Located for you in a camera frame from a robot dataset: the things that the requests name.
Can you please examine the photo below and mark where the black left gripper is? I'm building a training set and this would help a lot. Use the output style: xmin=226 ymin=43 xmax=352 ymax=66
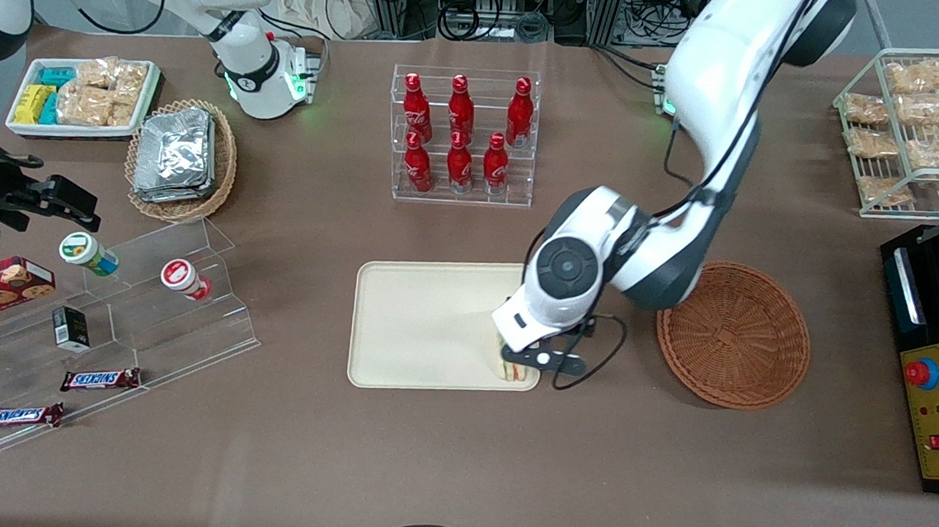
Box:
xmin=566 ymin=313 xmax=600 ymax=345

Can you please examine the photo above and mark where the triangular sandwich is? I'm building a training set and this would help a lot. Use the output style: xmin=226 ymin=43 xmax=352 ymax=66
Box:
xmin=496 ymin=336 xmax=538 ymax=383

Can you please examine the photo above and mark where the white rectangular snack tray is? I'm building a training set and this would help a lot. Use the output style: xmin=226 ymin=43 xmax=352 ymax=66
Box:
xmin=4 ymin=50 xmax=165 ymax=148

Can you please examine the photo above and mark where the cream plastic serving tray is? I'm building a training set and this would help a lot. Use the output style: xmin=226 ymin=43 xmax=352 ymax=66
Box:
xmin=345 ymin=252 xmax=549 ymax=402

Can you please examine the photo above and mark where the round brown wicker basket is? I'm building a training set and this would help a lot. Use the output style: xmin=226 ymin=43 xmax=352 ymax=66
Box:
xmin=650 ymin=256 xmax=817 ymax=416

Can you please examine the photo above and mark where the oval tan wicker basket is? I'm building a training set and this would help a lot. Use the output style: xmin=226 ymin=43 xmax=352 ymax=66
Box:
xmin=120 ymin=94 xmax=242 ymax=227

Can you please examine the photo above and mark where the green lid yogurt cup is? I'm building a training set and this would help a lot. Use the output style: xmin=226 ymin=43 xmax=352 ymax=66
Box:
xmin=56 ymin=230 xmax=122 ymax=278

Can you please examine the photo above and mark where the clear bagged rice cracker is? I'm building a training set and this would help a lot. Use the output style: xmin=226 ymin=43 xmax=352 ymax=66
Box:
xmin=113 ymin=60 xmax=150 ymax=98
xmin=75 ymin=57 xmax=119 ymax=92
xmin=107 ymin=93 xmax=141 ymax=129
xmin=55 ymin=83 xmax=115 ymax=129

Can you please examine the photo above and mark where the yellow snack pack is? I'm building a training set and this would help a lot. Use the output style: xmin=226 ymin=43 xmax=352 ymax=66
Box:
xmin=14 ymin=82 xmax=54 ymax=127

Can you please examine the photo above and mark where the small black carton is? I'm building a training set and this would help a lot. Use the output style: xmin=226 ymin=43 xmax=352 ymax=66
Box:
xmin=49 ymin=304 xmax=94 ymax=355

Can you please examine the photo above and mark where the silver foil packet stack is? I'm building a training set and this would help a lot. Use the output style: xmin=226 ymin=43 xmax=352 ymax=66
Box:
xmin=131 ymin=103 xmax=222 ymax=209

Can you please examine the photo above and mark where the red lid yogurt cup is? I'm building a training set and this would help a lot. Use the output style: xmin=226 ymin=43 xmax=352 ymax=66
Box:
xmin=158 ymin=256 xmax=214 ymax=303

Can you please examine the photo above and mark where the clear acrylic bottle rack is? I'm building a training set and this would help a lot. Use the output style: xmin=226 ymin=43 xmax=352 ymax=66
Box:
xmin=383 ymin=61 xmax=542 ymax=211

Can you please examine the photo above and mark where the brown snickers bar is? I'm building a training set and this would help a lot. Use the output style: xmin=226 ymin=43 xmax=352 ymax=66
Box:
xmin=60 ymin=362 xmax=143 ymax=398
xmin=0 ymin=398 xmax=65 ymax=436

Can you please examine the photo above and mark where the red cola bottle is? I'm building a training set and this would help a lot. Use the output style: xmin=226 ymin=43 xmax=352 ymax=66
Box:
xmin=503 ymin=75 xmax=538 ymax=150
xmin=445 ymin=73 xmax=479 ymax=145
xmin=400 ymin=71 xmax=437 ymax=143
xmin=401 ymin=130 xmax=438 ymax=195
xmin=444 ymin=129 xmax=477 ymax=195
xmin=480 ymin=130 xmax=514 ymax=197

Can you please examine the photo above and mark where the clear acrylic step display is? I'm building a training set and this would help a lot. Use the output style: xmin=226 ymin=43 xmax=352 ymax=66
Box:
xmin=0 ymin=201 xmax=271 ymax=471

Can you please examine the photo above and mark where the red emergency stop button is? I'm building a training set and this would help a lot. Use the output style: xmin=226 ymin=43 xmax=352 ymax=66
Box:
xmin=904 ymin=355 xmax=939 ymax=393

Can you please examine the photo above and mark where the grey metal strut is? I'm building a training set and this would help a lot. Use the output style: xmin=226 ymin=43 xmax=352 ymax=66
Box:
xmin=859 ymin=0 xmax=899 ymax=51

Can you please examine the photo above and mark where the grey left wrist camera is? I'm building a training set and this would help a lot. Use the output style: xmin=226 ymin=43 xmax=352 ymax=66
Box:
xmin=501 ymin=342 xmax=590 ymax=380

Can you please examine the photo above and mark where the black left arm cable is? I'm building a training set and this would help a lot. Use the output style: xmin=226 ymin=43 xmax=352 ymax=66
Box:
xmin=514 ymin=0 xmax=821 ymax=407

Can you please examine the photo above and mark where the black cable bundle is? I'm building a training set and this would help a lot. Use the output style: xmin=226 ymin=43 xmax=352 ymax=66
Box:
xmin=434 ymin=0 xmax=556 ymax=49

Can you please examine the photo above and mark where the white wire rack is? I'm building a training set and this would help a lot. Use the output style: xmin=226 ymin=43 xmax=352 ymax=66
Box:
xmin=825 ymin=40 xmax=939 ymax=224

